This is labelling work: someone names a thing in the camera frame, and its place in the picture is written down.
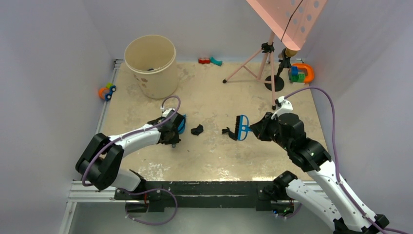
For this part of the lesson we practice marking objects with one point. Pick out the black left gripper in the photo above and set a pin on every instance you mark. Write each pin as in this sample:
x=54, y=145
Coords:
x=175, y=139

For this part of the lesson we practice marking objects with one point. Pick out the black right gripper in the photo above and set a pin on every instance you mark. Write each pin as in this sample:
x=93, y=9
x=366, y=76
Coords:
x=259, y=128

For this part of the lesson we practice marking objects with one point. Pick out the blue plastic dustpan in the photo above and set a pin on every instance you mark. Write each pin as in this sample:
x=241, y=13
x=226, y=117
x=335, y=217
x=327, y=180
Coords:
x=178, y=124

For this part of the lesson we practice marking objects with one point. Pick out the blue hand brush black bristles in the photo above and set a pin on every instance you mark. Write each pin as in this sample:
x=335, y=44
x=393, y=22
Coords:
x=242, y=127

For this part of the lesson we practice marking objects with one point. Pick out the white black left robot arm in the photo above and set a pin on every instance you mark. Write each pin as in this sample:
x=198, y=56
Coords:
x=100, y=162

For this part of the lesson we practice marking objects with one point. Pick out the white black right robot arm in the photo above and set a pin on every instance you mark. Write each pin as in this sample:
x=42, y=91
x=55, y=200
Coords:
x=341, y=209

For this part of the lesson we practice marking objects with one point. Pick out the black paper scrap near bucket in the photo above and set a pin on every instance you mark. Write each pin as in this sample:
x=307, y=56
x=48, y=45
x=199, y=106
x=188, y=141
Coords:
x=198, y=130

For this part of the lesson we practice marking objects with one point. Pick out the black crumpled paper scrap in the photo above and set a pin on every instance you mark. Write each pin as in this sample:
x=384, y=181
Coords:
x=232, y=135

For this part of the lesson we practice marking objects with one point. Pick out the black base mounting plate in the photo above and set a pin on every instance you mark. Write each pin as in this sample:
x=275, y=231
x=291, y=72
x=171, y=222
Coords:
x=156, y=196

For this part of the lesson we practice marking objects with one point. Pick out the orange horseshoe toy with blocks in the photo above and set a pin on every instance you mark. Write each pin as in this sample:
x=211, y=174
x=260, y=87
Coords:
x=301, y=73

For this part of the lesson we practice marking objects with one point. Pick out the orange toy car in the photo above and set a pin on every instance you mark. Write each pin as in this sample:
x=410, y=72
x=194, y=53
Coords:
x=106, y=93

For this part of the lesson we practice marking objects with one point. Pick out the beige round bucket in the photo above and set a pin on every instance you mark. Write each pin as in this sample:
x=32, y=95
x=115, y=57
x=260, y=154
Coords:
x=152, y=61

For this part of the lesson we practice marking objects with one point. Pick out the red toy block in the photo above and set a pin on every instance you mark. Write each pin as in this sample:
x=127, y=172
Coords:
x=204, y=61

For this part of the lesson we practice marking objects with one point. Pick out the teal curved toy piece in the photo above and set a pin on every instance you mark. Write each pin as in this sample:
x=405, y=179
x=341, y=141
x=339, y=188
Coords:
x=215, y=61

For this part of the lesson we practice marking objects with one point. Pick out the pink music stand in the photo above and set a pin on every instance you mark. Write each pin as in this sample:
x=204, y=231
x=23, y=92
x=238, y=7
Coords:
x=289, y=21

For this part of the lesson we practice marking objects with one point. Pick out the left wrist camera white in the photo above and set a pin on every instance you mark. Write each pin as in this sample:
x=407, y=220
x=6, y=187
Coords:
x=168, y=112

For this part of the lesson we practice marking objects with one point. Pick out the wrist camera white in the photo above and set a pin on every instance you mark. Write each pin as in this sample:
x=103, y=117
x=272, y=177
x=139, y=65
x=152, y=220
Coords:
x=283, y=106
x=168, y=112

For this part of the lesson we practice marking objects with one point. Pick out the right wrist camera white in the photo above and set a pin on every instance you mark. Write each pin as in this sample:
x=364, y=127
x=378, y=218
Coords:
x=283, y=106

